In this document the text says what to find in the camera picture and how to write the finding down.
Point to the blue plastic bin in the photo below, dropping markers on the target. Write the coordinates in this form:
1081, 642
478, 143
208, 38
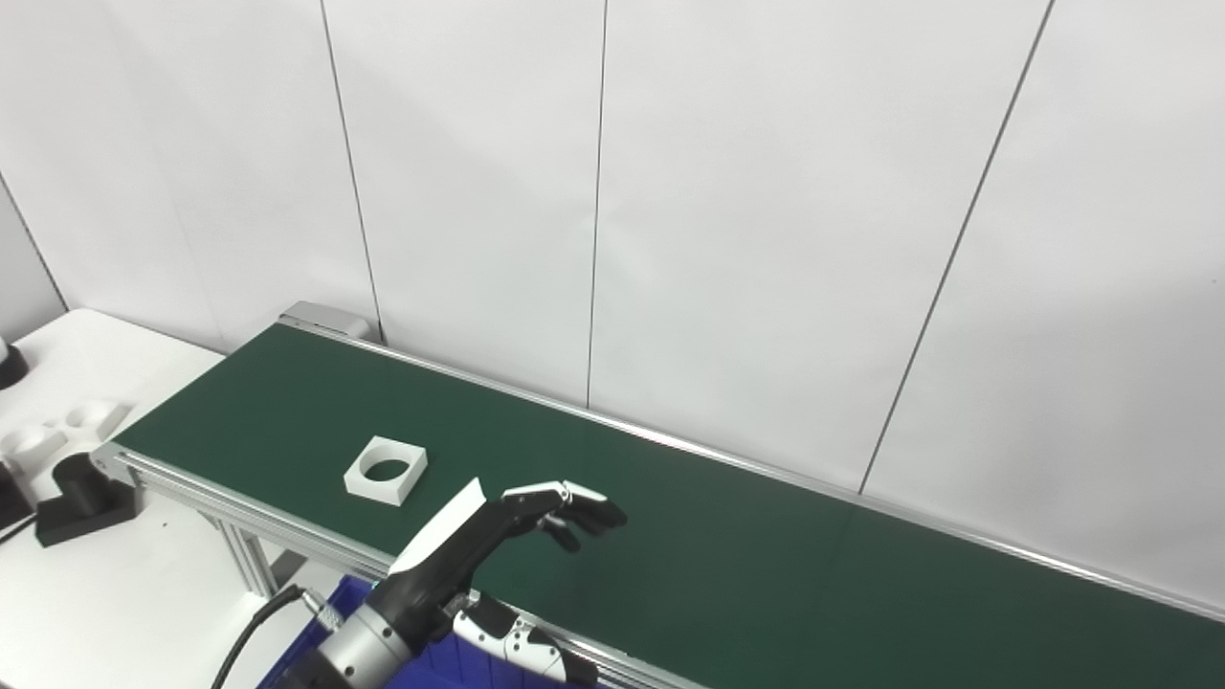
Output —
450, 665

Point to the aluminium conveyor leg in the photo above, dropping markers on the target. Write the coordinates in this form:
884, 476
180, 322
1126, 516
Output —
254, 560

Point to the green belt conveyor aluminium frame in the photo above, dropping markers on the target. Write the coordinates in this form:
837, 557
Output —
766, 565

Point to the black cylinder on square base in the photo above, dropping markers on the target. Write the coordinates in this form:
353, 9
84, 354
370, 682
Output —
81, 498

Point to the grey conveyor motor housing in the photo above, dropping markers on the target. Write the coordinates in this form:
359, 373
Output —
321, 318

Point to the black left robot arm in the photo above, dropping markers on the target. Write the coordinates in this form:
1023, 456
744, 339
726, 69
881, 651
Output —
364, 651

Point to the black round part white top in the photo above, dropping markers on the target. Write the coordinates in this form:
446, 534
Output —
10, 368

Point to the black block part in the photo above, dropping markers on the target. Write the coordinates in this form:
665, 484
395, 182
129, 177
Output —
11, 498

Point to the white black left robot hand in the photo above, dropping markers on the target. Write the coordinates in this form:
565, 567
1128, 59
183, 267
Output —
459, 545

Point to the white square part round hole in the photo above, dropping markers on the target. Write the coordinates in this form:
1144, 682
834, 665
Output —
38, 457
107, 419
362, 483

